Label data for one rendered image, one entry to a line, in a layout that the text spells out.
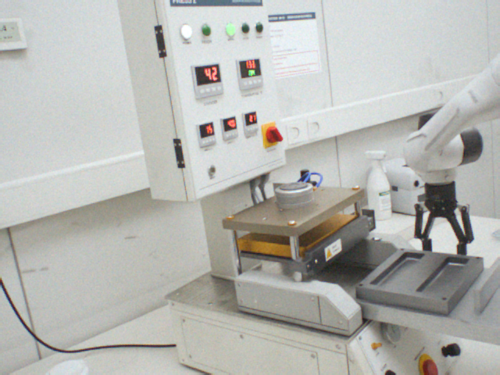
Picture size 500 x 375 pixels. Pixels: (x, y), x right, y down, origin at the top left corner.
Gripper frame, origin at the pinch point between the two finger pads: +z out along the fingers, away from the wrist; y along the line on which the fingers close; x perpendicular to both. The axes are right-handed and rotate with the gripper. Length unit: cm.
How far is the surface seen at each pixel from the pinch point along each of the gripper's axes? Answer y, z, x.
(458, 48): -38, -50, 133
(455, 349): 14.6, 4.4, -35.3
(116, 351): -60, 9, -63
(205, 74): -26, -55, -52
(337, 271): -10.8, -8.6, -35.2
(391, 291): 11, -15, -53
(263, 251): -16, -20, -53
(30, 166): -76, -40, -66
